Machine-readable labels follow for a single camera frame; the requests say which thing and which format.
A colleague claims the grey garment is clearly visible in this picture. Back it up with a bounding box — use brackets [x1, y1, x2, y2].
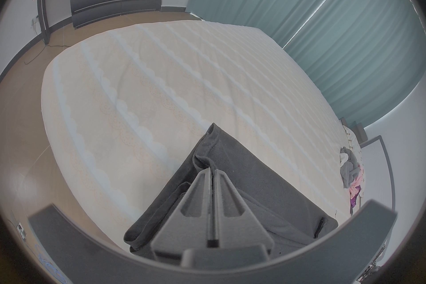
[339, 147, 361, 188]

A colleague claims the black cable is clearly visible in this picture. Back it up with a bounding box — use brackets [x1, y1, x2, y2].
[23, 43, 72, 65]

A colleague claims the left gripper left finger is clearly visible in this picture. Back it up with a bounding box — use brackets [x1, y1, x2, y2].
[150, 168, 213, 258]

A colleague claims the purple garment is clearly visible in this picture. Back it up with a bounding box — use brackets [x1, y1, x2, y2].
[349, 186, 362, 209]

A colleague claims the bed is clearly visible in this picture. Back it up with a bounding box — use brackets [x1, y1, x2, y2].
[40, 20, 396, 243]

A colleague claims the white printed pillow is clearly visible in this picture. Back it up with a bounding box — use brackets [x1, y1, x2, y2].
[343, 126, 361, 157]

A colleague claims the grey bedside table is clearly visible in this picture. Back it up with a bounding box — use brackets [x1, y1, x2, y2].
[339, 116, 367, 143]

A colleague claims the black T-shirt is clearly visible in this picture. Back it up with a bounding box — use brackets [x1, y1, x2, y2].
[123, 123, 339, 258]

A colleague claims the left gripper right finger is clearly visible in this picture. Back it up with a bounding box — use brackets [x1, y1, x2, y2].
[214, 169, 274, 253]

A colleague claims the pink garment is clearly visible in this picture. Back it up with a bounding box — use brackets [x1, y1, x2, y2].
[348, 166, 365, 197]

